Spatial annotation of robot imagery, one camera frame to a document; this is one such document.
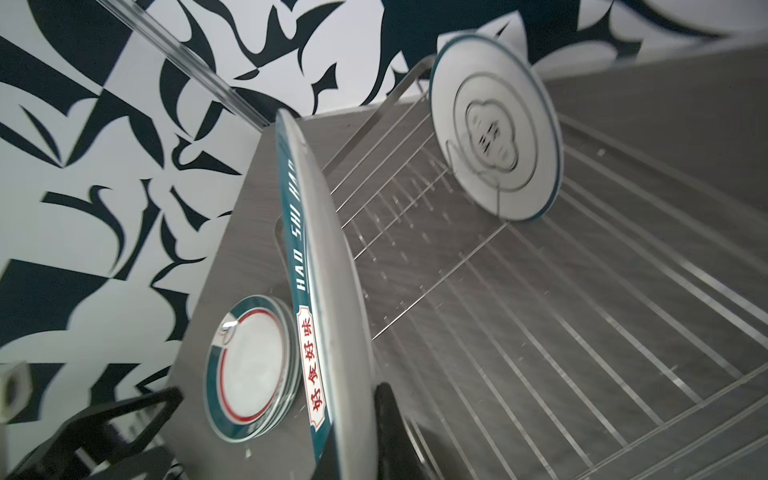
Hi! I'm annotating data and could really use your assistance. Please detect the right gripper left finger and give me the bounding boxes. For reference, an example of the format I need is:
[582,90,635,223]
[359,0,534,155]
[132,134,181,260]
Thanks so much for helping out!
[311,443,338,480]

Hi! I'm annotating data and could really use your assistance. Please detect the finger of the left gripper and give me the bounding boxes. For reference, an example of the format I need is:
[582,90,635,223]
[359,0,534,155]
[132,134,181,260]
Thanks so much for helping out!
[7,387,183,479]

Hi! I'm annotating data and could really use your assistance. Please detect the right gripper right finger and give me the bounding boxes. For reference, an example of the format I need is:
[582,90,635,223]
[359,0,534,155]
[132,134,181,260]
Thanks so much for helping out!
[374,382,429,480]

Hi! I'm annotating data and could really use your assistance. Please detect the white plate red green band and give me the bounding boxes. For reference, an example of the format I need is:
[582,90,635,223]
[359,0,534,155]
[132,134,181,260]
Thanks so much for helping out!
[203,295,300,443]

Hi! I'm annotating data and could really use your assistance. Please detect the white plate green lettering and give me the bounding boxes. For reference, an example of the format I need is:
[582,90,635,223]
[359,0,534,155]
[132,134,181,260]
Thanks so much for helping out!
[275,109,378,479]

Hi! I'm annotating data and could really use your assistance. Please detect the wire dish rack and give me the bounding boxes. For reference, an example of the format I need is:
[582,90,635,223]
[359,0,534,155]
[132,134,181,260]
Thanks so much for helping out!
[330,48,767,479]

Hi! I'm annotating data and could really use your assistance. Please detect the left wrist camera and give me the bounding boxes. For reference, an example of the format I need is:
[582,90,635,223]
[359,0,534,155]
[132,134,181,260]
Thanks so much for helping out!
[0,361,33,424]

